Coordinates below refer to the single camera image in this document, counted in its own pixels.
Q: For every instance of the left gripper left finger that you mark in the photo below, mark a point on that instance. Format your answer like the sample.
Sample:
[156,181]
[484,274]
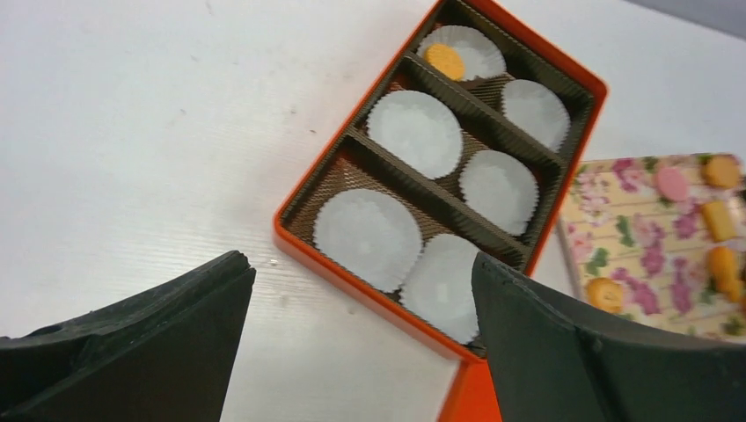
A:
[165,354]

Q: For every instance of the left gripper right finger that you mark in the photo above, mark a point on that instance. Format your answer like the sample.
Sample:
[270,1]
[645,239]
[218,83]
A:
[554,358]

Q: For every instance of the floral tray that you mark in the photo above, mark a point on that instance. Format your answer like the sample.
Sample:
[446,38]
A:
[615,224]

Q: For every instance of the orange cookie tin box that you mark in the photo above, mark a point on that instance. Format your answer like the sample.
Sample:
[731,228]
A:
[352,159]

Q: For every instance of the round orange cookie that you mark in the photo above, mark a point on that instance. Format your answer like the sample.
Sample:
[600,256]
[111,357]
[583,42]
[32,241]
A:
[722,171]
[446,59]

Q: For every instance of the orange tin lid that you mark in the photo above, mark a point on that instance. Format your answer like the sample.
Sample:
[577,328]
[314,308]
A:
[471,397]

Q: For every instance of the small orange cookie left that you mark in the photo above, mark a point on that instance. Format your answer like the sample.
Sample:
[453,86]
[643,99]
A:
[605,294]

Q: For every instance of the white paper cup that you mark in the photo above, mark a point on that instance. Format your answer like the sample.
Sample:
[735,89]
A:
[538,111]
[439,291]
[501,189]
[418,129]
[371,234]
[482,59]

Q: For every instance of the yellow fish cookie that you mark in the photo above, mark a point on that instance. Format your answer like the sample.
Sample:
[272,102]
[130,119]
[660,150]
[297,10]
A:
[721,263]

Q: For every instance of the pink round cookie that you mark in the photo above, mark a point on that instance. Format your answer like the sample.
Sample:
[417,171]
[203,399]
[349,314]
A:
[672,184]

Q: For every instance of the yellow square cookie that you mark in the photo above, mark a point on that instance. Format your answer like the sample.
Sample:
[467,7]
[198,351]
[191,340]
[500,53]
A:
[718,220]

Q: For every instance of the round orange cookie top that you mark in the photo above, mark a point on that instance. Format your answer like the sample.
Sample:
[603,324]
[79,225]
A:
[722,171]

